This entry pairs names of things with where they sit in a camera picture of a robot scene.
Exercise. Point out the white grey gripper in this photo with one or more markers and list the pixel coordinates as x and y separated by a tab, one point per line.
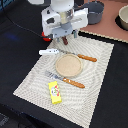
57	25

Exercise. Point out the white tube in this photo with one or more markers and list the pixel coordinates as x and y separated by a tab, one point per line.
48	52

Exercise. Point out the yellow butter box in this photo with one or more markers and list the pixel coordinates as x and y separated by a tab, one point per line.
54	92

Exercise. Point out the brown sausage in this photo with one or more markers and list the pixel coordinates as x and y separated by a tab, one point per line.
65	40

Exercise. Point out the red tomato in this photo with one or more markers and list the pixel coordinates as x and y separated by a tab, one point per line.
45	38

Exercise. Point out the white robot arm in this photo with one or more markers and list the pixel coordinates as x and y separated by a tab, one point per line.
56	5

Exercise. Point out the round beige plate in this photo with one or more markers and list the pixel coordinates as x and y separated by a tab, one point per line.
68	65

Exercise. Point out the grey cooking pot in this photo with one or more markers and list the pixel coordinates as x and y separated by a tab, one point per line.
96	9

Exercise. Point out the pink wooden board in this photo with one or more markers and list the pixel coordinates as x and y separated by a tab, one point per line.
107	27

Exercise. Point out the beige bowl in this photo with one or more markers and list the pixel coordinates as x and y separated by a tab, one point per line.
123	14

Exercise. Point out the wooden handled knife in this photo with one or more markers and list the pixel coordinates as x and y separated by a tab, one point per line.
80	56

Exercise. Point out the wooden handled fork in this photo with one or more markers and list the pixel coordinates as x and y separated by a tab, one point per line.
69	81

